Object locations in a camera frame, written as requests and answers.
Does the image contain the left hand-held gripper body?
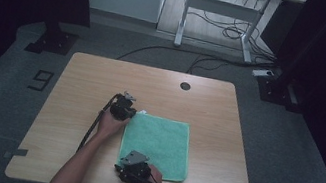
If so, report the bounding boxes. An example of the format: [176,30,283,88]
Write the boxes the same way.
[107,88,140,124]

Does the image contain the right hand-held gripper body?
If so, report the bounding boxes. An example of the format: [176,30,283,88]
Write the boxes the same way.
[116,147,155,183]

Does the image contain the green towel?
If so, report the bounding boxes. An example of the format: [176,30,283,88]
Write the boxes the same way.
[115,107,199,183]

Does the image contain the person's left hand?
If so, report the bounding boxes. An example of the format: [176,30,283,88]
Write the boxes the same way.
[95,108,131,146]

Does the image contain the black table grommet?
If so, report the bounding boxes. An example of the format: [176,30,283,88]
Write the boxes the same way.
[179,80,192,92]

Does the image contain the black stand base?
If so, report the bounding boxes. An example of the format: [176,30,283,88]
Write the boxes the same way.
[251,72,308,114]
[24,16,82,61]

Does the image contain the grey tape strip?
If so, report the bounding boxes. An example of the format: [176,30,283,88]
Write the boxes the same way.
[2,145,29,162]

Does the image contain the white power strip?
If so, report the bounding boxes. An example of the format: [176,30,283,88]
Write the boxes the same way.
[251,67,275,80]

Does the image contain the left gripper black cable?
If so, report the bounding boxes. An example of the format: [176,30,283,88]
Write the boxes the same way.
[76,87,122,159]

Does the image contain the long black floor cable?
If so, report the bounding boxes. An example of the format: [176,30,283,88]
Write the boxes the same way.
[115,36,275,88]

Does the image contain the tangled black floor cables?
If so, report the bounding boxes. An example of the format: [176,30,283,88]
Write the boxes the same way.
[181,9,282,66]

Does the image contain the white desk frame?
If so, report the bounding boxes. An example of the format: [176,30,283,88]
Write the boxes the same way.
[169,0,307,72]

